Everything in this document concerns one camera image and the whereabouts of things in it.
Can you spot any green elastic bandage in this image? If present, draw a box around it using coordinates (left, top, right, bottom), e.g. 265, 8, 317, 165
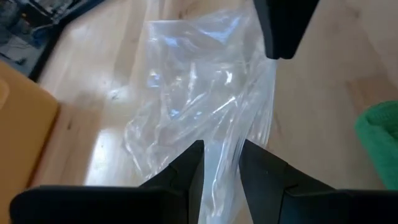
354, 100, 398, 191

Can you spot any yellow plastic bin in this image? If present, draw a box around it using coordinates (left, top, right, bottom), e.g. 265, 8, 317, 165
0, 60, 60, 224

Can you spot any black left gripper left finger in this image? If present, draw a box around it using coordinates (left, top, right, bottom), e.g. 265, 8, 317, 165
9, 139, 206, 224

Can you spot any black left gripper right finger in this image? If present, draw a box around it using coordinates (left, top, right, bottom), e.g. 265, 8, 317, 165
238, 138, 398, 224

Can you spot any clear plastic bag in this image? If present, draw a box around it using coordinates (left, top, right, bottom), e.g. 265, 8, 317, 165
123, 4, 278, 224

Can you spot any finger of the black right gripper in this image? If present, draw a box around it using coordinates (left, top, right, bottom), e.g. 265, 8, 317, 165
252, 0, 321, 60

